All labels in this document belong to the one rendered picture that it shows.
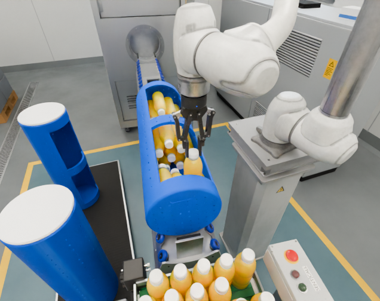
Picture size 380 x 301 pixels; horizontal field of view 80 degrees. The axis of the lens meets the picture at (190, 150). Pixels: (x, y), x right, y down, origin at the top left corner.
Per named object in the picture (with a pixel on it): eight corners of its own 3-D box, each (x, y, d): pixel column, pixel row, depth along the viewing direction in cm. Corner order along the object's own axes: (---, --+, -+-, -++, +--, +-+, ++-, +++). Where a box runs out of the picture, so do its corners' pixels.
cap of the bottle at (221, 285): (215, 294, 64) (216, 292, 62) (213, 279, 67) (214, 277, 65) (229, 293, 64) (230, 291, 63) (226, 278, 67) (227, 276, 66)
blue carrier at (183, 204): (181, 115, 158) (177, 76, 139) (221, 226, 93) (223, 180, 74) (141, 123, 155) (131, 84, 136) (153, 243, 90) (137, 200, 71)
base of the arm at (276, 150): (268, 125, 129) (270, 117, 125) (301, 146, 114) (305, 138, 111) (244, 135, 122) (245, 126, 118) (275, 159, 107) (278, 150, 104)
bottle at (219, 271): (217, 298, 79) (221, 278, 67) (207, 278, 84) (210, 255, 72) (234, 289, 81) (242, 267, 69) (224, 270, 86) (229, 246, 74)
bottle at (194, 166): (203, 184, 94) (205, 150, 81) (198, 197, 88) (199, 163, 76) (187, 180, 95) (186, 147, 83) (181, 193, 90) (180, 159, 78)
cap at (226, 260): (223, 270, 68) (224, 267, 67) (217, 258, 71) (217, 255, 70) (235, 264, 70) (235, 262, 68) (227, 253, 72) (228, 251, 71)
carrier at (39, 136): (65, 214, 191) (100, 205, 198) (12, 129, 134) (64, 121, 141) (67, 189, 212) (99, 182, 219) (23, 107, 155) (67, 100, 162)
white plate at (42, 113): (12, 128, 134) (13, 129, 135) (63, 119, 141) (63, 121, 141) (22, 106, 154) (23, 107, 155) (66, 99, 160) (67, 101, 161)
